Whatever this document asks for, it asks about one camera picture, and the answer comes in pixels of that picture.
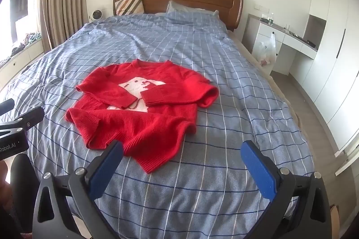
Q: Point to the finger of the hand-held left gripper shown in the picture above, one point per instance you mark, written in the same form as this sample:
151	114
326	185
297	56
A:
7	105
30	117

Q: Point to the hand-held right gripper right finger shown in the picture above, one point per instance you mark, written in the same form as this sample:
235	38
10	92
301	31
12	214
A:
259	168

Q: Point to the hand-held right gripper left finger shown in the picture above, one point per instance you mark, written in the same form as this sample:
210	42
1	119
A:
105	168

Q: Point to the red knit sweater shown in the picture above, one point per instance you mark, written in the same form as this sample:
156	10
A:
157	126

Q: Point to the person's left forearm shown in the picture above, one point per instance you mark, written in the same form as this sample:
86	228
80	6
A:
23	185

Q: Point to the dark clothes pile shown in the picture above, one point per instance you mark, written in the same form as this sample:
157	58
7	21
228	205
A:
14	52

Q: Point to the colourful clothes pile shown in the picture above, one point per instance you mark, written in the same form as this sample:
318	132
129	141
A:
32	37

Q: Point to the white window bench cabinet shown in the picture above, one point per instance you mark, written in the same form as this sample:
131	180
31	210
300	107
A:
19	65

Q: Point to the blue plaid bed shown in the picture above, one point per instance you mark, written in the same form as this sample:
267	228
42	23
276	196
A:
224	104

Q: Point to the white plastic bag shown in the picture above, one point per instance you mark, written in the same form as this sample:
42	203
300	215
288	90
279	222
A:
265	53

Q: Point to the white desk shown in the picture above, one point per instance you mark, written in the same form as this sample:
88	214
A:
291	42

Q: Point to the white wardrobe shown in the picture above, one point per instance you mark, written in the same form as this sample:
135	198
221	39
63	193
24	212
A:
333	59

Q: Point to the black desk item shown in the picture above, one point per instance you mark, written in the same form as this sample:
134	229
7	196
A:
310	43

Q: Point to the striped cushion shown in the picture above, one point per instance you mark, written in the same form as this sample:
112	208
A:
129	5

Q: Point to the clear bottle on desk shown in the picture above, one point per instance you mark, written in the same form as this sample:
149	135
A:
271	20

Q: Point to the blue pillow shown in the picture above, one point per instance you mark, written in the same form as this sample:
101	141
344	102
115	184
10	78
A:
179	7

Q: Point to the white wall socket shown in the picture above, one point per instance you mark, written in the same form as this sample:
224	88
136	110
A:
260	7

